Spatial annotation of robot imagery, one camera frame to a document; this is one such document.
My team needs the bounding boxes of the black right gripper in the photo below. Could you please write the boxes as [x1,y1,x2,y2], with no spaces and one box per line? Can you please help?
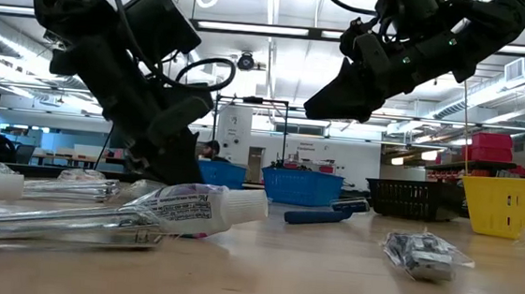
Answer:
[301,14,470,132]

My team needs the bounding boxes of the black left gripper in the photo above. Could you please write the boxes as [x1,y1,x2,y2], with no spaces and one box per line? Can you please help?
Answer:
[41,31,220,189]

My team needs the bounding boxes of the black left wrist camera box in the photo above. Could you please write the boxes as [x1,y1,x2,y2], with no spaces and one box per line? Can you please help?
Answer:
[118,0,206,67]

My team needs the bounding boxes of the black ceiling camera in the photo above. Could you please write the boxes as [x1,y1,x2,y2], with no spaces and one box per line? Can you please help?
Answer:
[236,51,256,72]

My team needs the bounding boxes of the long ceiling light strip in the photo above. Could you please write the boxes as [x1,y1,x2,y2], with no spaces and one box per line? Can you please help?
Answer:
[196,19,311,38]

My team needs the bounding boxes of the yellow plastic basket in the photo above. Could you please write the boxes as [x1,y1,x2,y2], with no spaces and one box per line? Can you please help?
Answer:
[457,171,525,241]

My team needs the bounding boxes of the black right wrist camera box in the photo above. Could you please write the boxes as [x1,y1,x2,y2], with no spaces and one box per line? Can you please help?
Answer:
[350,30,393,76]

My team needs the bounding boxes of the black item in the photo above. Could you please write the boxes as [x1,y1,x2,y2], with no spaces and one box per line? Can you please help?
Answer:
[379,227,478,286]

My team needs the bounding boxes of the red storage bin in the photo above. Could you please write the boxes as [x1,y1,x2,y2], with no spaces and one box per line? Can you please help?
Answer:
[471,131,514,150]
[460,144,515,164]

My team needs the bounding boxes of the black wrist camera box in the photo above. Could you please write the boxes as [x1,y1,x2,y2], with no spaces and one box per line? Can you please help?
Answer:
[118,0,206,67]
[350,30,393,76]

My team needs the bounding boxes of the black plastic basket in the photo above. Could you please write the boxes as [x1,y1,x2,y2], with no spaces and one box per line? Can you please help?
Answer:
[362,176,467,225]

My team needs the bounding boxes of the blue plastic basket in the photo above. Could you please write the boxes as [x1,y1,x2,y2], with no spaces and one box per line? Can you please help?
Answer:
[259,166,346,210]
[196,159,248,192]

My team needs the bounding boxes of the blue toothbrush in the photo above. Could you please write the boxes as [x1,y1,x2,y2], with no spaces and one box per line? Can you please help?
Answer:
[283,191,372,230]

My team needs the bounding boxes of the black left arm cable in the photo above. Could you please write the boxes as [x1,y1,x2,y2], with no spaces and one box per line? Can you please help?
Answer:
[156,52,238,95]

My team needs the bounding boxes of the black metal frame stand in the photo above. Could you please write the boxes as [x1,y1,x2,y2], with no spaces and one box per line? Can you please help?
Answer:
[209,93,292,169]

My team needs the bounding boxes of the white toothpaste tube ribbed cap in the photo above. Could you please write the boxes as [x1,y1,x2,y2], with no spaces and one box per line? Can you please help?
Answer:
[131,177,271,243]

